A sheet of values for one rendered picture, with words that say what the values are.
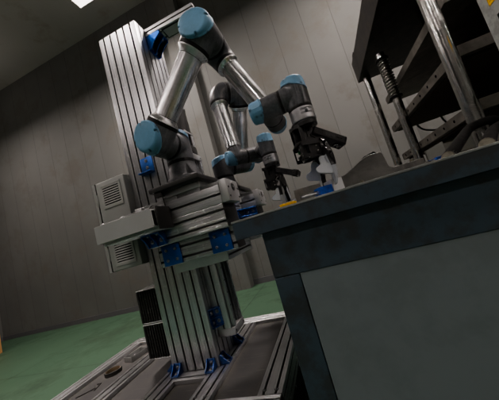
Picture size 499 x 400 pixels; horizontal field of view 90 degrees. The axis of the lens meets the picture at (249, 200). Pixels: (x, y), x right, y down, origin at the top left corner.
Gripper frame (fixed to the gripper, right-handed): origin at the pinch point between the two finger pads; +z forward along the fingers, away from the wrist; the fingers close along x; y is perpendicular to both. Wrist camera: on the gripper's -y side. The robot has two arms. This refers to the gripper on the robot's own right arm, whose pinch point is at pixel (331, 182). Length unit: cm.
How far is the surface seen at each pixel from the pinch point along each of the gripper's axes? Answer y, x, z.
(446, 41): -73, -8, -45
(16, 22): 263, -353, -442
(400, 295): 11.1, 29.3, 24.6
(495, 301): 0.0, 35.1, 27.8
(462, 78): -73, -8, -28
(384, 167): -32.7, -15.9, -2.3
